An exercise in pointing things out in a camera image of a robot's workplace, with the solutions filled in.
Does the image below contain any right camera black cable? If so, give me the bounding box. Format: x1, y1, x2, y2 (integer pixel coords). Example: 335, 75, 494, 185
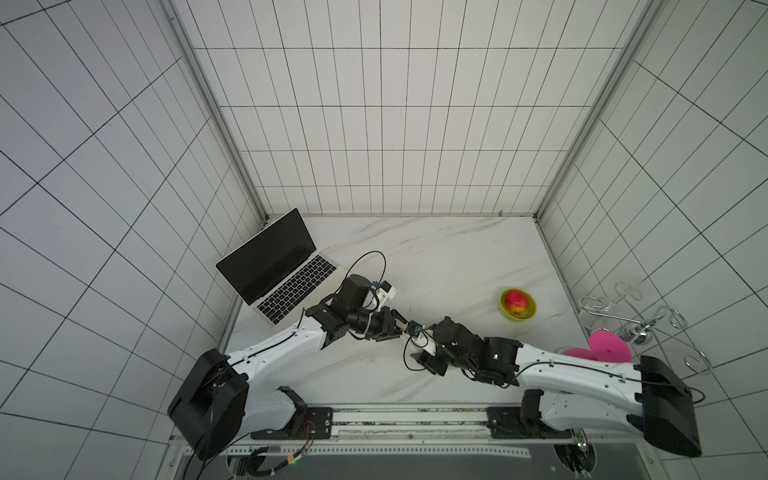
401, 332, 430, 372

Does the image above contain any left camera black cable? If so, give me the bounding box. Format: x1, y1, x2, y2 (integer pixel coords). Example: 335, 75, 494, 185
343, 250, 388, 289

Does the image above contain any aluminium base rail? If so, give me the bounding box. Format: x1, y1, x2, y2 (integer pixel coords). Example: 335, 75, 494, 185
170, 403, 652, 460

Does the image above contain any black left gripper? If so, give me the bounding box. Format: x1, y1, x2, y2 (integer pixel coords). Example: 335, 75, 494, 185
348, 306, 411, 343

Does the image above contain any red apple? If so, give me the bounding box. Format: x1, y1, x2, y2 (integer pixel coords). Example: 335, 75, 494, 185
504, 290, 530, 318

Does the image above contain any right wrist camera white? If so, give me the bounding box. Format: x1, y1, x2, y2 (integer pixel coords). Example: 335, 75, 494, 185
409, 327, 437, 356

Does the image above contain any green bowl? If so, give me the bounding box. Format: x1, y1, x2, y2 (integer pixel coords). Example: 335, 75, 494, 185
499, 288, 537, 322

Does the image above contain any chrome wire cup rack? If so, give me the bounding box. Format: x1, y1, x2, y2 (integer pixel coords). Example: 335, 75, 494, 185
577, 281, 713, 376

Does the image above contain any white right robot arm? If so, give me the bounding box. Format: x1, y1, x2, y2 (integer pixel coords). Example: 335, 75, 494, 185
406, 318, 702, 458

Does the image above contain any camera black cable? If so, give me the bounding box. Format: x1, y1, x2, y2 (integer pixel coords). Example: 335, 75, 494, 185
401, 332, 430, 372
343, 250, 388, 289

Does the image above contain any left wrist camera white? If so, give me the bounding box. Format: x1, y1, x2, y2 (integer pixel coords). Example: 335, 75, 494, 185
373, 280, 397, 305

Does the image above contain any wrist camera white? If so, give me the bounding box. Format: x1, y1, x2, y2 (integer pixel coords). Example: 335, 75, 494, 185
373, 280, 397, 305
409, 327, 437, 356

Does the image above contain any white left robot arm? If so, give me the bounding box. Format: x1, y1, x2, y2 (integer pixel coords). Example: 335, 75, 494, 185
167, 274, 405, 461

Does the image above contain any silver laptop black screen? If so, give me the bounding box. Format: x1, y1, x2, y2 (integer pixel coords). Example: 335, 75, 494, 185
216, 208, 347, 331

